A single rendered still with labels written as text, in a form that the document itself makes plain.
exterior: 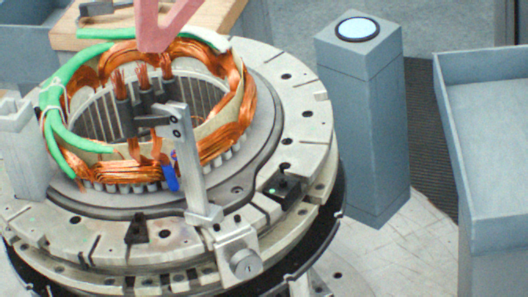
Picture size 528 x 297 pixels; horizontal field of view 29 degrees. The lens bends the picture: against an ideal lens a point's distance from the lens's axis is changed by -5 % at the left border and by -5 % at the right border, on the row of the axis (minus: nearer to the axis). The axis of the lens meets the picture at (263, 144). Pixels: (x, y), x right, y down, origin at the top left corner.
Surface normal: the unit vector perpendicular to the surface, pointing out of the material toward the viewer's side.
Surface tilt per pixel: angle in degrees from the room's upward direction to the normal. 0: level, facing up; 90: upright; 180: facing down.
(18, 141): 90
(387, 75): 90
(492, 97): 0
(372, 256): 0
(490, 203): 0
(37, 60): 90
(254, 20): 90
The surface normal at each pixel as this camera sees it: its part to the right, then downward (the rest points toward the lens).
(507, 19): -0.84, 0.41
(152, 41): 0.49, 0.61
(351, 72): -0.64, 0.54
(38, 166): 0.94, 0.11
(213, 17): -0.12, -0.78
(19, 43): -0.31, 0.62
